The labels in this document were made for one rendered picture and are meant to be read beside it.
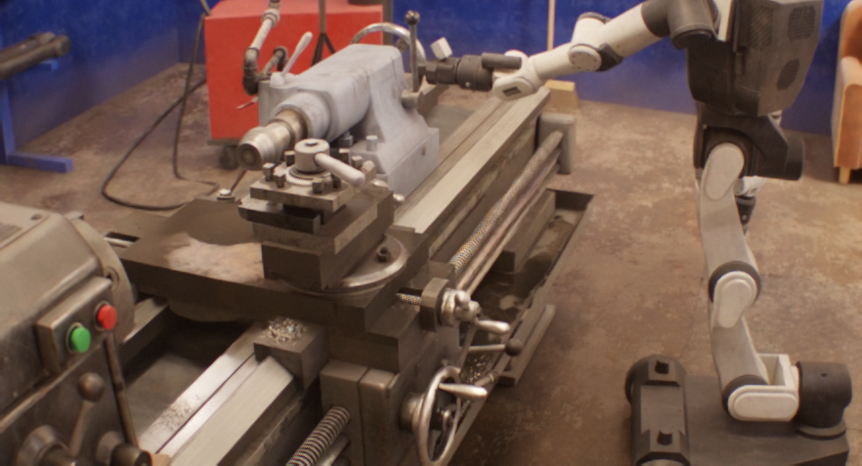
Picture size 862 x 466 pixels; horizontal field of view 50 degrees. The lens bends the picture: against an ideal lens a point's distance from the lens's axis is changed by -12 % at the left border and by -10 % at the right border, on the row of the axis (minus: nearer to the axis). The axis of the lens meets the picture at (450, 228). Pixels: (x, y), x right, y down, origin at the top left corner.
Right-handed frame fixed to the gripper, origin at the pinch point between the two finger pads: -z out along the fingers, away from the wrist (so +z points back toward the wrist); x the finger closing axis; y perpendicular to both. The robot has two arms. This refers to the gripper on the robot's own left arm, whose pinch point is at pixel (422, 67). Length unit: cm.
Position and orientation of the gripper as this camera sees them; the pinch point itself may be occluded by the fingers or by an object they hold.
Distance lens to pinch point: 257.6
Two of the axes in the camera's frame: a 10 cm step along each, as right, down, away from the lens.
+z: 9.4, 1.4, -3.0
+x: 3.4, -4.0, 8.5
